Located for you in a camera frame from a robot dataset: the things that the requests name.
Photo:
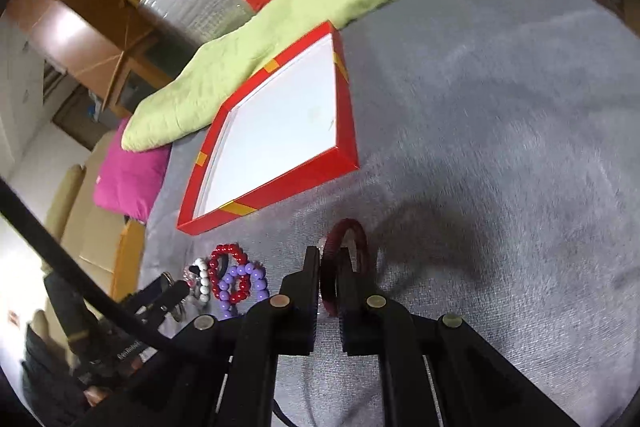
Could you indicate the light green folded blanket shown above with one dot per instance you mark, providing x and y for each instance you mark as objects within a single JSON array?
[{"x": 310, "y": 7}]

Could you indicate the wooden furniture frame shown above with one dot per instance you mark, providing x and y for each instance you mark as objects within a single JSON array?
[{"x": 75, "y": 17}]

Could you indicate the pink cushion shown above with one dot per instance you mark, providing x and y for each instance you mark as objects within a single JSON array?
[{"x": 130, "y": 172}]

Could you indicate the dark red bangle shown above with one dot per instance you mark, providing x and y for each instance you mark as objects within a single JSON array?
[{"x": 327, "y": 292}]

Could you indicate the orange cardboard box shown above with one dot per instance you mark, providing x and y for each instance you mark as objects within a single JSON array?
[{"x": 127, "y": 257}]

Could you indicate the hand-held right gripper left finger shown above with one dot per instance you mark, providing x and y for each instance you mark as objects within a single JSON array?
[{"x": 312, "y": 302}]

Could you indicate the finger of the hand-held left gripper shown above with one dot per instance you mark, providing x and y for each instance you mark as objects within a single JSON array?
[
  {"x": 157, "y": 289},
  {"x": 172, "y": 299}
]

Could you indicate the person's left hand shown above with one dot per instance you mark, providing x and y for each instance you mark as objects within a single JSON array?
[{"x": 97, "y": 397}]

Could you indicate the grey blanket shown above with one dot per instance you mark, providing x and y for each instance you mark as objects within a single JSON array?
[{"x": 475, "y": 132}]

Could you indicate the beige sofa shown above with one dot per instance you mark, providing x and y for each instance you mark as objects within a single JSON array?
[{"x": 85, "y": 217}]

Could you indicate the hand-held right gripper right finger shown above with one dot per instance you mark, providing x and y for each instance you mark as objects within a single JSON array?
[{"x": 355, "y": 324}]

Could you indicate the red box with white inside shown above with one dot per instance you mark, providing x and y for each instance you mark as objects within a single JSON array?
[{"x": 280, "y": 107}]

